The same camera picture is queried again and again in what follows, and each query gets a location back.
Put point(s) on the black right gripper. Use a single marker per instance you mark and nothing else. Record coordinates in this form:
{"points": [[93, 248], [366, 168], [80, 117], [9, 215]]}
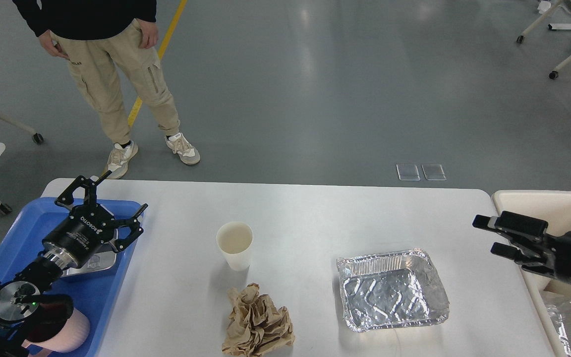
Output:
{"points": [[516, 226]]}

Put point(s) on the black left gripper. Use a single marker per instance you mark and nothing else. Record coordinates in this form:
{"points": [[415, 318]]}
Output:
{"points": [[81, 233]]}

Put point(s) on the stainless steel rectangular dish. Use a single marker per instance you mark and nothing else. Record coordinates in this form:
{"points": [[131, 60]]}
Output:
{"points": [[100, 263]]}

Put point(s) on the pink ribbed mug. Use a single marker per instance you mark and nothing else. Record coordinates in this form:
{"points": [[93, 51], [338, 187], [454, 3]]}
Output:
{"points": [[61, 337]]}

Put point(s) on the aluminium foil tray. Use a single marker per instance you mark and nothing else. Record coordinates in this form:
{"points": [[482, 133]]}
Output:
{"points": [[397, 289]]}

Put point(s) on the white paper cup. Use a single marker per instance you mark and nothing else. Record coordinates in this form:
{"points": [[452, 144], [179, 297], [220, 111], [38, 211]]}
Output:
{"points": [[234, 240]]}

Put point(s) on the brown paper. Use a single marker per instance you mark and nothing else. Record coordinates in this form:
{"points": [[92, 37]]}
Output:
{"points": [[256, 326]]}

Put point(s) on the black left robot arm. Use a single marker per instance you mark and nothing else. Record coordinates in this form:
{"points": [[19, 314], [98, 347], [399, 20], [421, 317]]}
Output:
{"points": [[57, 261]]}

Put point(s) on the person's right hand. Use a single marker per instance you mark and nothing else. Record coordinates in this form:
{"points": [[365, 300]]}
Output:
{"points": [[51, 46]]}

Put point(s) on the person's left hand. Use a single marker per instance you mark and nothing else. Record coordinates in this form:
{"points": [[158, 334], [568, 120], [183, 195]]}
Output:
{"points": [[149, 34]]}

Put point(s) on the beige plastic bin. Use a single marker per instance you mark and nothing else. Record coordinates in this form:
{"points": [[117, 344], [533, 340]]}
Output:
{"points": [[555, 208]]}

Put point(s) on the blue plastic tray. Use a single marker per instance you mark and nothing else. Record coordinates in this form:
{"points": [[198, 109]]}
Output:
{"points": [[93, 294]]}

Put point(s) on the clear floor plate right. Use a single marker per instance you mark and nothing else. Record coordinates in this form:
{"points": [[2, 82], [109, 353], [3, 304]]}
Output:
{"points": [[433, 172]]}

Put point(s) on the clear floor plate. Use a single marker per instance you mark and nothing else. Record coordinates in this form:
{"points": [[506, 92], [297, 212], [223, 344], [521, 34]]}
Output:
{"points": [[408, 172], [433, 172]]}

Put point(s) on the clear floor plate left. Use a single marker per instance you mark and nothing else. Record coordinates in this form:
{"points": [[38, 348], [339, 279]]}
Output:
{"points": [[408, 172]]}

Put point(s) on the person in beige trousers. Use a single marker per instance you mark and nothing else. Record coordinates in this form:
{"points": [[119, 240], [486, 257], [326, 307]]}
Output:
{"points": [[102, 37]]}

